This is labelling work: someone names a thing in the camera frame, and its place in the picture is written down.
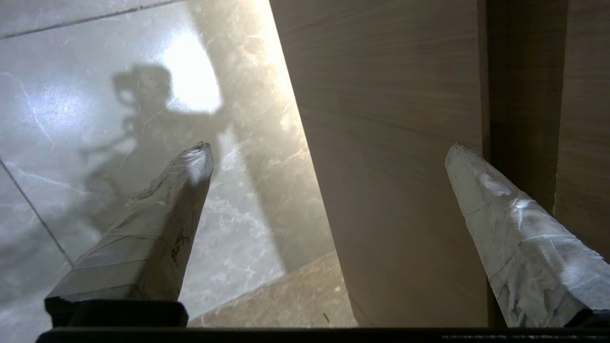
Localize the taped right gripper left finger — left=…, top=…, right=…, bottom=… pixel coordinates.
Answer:
left=45, top=141, right=215, bottom=303

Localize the beige wooden drawer front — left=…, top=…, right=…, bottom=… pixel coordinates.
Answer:
left=269, top=0, right=496, bottom=328

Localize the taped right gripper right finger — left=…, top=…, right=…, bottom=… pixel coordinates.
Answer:
left=445, top=143, right=610, bottom=328

